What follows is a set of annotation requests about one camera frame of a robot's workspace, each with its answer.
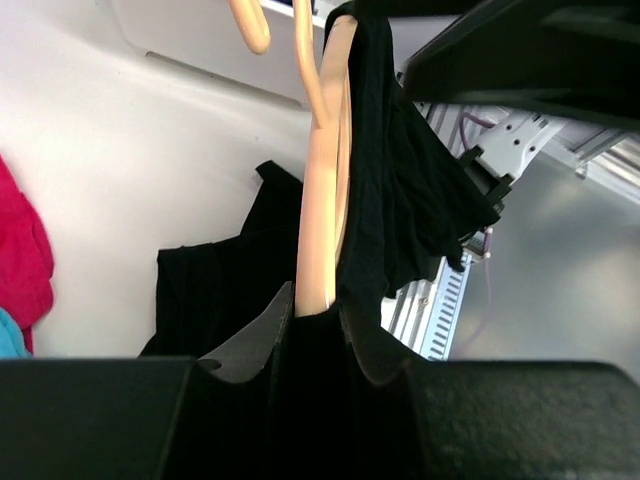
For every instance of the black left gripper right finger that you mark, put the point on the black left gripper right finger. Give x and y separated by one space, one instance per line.
500 425

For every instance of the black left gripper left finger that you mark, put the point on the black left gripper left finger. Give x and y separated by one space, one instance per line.
145 418

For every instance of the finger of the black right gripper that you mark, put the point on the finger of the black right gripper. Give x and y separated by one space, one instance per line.
572 59

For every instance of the black t shirt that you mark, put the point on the black t shirt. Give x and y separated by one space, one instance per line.
331 395

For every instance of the wooden hanger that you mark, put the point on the wooden hanger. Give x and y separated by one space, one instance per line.
324 207

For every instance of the turquoise t shirt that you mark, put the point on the turquoise t shirt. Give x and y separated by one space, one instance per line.
12 343

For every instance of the pink t shirt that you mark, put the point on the pink t shirt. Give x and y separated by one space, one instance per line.
27 263

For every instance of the white plastic basket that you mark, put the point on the white plastic basket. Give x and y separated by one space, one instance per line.
203 35

